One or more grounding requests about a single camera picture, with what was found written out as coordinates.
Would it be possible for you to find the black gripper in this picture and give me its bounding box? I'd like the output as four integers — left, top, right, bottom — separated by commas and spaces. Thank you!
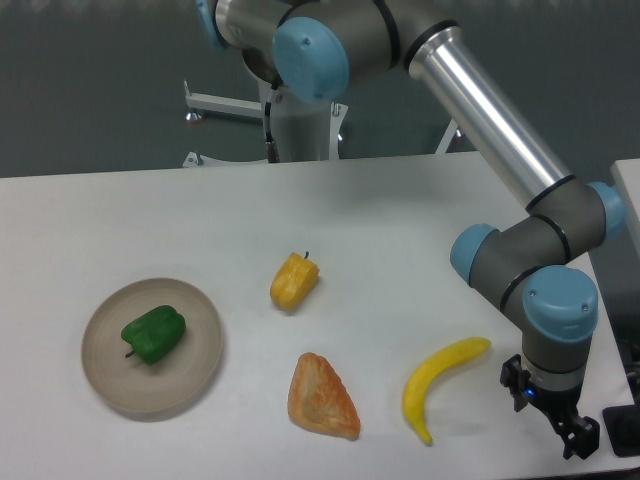
500, 354, 600, 460

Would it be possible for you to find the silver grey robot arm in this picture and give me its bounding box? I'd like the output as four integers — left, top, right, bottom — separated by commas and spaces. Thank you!
196, 1, 626, 458

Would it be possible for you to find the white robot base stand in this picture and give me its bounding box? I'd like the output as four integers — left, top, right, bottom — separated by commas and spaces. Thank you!
181, 79, 474, 169

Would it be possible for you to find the yellow bell pepper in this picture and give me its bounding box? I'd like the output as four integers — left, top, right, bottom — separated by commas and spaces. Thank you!
270, 252, 320, 311

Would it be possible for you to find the green bell pepper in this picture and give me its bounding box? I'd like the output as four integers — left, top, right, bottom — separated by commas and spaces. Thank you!
121, 305, 186, 365

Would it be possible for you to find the beige round plate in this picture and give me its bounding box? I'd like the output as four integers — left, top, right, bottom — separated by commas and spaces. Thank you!
81, 278, 224, 420

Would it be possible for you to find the black device at right edge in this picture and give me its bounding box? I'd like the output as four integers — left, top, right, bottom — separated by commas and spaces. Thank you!
602, 405, 639, 458

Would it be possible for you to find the yellow banana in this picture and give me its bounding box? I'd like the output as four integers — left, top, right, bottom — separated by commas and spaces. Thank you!
401, 336, 491, 446

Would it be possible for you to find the orange pastry slice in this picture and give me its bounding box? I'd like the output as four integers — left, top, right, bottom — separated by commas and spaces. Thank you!
287, 352, 361, 441

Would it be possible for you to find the white side table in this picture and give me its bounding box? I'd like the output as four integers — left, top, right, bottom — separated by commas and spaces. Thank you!
611, 158, 640, 220

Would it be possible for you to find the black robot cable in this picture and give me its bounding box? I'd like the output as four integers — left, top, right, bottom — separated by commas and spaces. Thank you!
263, 74, 282, 164

